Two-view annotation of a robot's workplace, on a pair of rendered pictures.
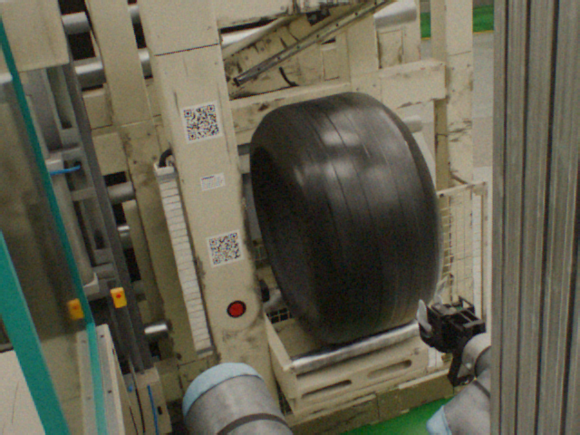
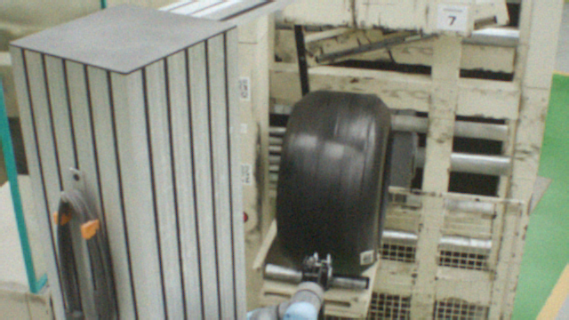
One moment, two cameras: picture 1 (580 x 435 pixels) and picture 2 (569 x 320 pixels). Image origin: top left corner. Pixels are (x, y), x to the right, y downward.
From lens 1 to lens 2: 1.25 m
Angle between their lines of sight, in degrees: 26
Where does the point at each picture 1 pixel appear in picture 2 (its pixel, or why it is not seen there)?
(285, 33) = (361, 36)
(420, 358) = (358, 306)
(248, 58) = (329, 45)
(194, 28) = (242, 30)
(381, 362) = (326, 295)
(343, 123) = (332, 118)
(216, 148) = (244, 107)
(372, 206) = (318, 180)
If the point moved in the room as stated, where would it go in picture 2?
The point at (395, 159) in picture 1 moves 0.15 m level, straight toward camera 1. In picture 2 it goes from (349, 156) to (318, 175)
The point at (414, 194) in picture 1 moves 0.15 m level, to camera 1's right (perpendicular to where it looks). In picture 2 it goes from (351, 184) to (401, 196)
